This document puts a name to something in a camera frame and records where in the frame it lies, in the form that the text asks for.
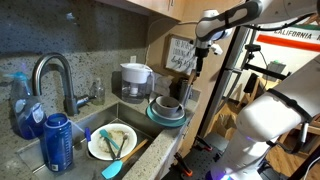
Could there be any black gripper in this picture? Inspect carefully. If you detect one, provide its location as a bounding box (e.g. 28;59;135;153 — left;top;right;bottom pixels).
194;47;205;78

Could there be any small teal spatula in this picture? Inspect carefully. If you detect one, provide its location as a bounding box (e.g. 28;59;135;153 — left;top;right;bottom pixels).
99;128;120;151

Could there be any wood framed text sign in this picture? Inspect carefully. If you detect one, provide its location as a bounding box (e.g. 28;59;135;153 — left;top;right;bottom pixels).
162;33;198;78

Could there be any white dish cloth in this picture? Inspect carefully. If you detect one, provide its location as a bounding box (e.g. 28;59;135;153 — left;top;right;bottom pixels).
152;75;173;98

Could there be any grey small plate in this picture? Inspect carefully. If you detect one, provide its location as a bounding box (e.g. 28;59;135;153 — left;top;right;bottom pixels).
150;103;187;122

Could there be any teal large plate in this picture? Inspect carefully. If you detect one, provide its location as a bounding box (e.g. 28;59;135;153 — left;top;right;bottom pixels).
145;104;188;128

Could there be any white water filter pitcher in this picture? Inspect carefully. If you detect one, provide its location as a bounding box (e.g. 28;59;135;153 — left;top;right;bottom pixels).
119;62;156;104

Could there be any black orange clamp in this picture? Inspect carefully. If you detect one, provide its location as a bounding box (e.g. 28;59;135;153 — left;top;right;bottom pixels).
173;152;194;178
194;134;213;152

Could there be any wooden upper cabinet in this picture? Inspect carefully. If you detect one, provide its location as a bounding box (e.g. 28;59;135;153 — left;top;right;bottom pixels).
96;0;188;22

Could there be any steel sink basin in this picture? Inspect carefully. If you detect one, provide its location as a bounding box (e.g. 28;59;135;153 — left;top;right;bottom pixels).
16;101;164;180

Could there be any California flag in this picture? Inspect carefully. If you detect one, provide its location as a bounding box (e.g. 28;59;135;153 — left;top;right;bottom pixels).
255;23;320;53

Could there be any small clear glass bottle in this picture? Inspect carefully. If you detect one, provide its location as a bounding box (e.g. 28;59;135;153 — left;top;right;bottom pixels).
89;77;106;106

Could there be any metal fork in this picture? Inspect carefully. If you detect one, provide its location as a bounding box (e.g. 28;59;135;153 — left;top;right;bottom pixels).
115;133;129;159

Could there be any dark table knife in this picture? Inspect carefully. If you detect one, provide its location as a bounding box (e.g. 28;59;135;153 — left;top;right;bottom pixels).
104;137;117;160

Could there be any dirty white plate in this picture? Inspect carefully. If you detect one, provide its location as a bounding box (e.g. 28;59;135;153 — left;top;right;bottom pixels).
87;123;138;162

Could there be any small blue brush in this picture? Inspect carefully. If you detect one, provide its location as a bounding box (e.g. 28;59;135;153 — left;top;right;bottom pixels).
84;127;92;143

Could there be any dark metal sink faucet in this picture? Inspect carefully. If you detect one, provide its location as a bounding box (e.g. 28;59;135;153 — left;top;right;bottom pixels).
31;53;98;117

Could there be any blue water bottle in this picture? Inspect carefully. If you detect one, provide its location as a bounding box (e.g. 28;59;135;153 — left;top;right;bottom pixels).
43;112;74;173

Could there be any blue dish soap spray bottle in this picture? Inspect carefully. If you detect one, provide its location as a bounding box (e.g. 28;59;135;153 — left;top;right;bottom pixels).
3;71;48;140

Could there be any metal frame post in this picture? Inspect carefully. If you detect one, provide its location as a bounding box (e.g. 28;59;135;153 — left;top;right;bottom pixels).
196;25;251;138

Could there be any white power cable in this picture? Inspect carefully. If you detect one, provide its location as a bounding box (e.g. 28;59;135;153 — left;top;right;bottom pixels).
145;20;201;66

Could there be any black camera on stand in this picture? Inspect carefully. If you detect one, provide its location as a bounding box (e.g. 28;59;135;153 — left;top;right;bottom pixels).
242;43;291;88

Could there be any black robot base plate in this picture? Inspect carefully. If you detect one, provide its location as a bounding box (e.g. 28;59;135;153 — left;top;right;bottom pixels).
181;133;231;180

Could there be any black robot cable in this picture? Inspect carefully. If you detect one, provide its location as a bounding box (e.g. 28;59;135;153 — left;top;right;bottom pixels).
266;119;311;156

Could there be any teal spatula with wooden handle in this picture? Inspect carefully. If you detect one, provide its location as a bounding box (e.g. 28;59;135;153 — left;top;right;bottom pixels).
101;138;150;180

